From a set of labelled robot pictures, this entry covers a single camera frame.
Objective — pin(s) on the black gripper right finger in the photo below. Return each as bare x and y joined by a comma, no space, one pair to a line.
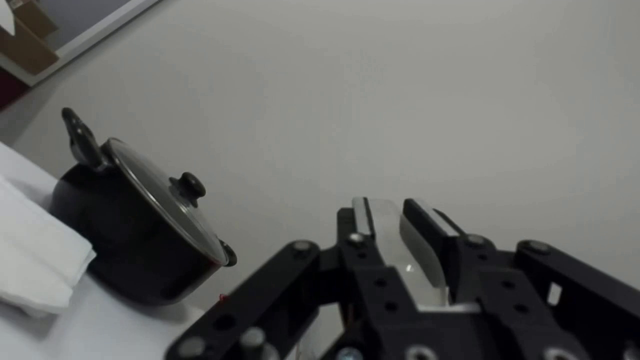
532,287

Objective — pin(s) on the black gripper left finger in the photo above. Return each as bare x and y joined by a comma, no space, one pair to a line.
293,292

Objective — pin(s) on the glass pot lid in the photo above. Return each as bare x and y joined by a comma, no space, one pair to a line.
166,200

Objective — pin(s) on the black cooking pot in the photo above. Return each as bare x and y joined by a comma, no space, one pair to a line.
121,241

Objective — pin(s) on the white folded cloth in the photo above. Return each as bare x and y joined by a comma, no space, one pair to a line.
32,261

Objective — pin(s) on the grey partition panel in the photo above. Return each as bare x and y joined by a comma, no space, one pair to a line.
86,17

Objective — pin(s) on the flat cardboard box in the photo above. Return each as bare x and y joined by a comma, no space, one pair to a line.
27,40

